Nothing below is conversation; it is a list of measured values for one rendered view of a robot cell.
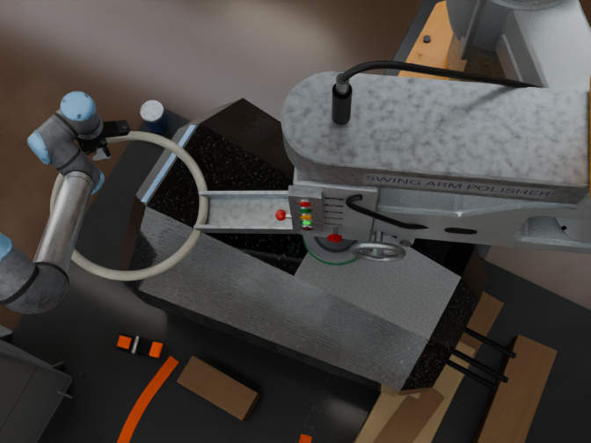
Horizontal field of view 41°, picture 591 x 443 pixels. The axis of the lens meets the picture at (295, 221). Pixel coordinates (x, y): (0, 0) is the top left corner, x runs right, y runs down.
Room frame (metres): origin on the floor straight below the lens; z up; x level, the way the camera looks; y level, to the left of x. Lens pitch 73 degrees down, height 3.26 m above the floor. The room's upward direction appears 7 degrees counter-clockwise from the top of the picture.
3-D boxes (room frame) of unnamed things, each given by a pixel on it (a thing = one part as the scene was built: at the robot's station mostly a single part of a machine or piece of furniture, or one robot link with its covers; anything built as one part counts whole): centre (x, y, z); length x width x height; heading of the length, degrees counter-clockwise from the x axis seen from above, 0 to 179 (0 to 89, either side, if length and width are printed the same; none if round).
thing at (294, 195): (0.61, -0.03, 1.37); 0.08 x 0.03 x 0.28; 77
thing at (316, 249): (0.71, -0.12, 0.84); 0.21 x 0.21 x 0.01
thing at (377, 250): (0.56, -0.21, 1.20); 0.15 x 0.10 x 0.15; 77
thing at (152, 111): (1.55, 0.56, 0.08); 0.10 x 0.10 x 0.13
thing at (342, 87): (0.71, -0.12, 1.78); 0.04 x 0.04 x 0.17
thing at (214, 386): (0.35, 0.38, 0.07); 0.30 x 0.12 x 0.12; 54
